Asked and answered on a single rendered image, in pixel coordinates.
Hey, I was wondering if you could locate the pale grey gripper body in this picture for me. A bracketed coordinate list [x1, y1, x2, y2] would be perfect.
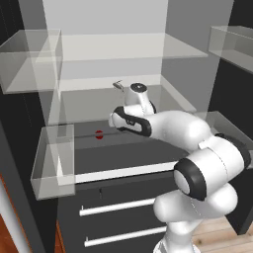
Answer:
[112, 79, 127, 94]

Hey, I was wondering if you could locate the short glass fridge shelf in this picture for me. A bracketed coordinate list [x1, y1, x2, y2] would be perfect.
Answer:
[47, 83, 198, 127]

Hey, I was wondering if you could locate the long glass fridge shelf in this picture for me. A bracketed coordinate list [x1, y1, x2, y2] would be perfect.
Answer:
[35, 32, 210, 63]

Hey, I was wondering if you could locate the grey open fridge cabinet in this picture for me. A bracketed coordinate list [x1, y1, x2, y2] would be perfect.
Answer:
[18, 0, 235, 253]

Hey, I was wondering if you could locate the dark left fridge door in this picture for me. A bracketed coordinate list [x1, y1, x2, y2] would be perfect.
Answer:
[0, 0, 59, 253]

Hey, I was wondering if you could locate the dark fridge door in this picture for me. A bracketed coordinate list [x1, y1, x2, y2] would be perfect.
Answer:
[207, 0, 253, 236]
[0, 0, 59, 253]

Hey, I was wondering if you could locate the dark freezer drawer front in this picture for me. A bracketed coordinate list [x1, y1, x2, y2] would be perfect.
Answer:
[56, 215, 170, 253]
[57, 179, 180, 228]

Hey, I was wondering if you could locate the dark right fridge door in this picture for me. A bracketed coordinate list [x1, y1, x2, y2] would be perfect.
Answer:
[207, 0, 253, 236]

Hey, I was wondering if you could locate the white bar drawer handle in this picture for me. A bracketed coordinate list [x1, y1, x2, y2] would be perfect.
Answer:
[83, 225, 168, 248]
[79, 197, 158, 217]

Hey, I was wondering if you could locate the white fridge door handle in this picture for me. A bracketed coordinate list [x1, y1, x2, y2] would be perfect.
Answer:
[0, 179, 28, 253]

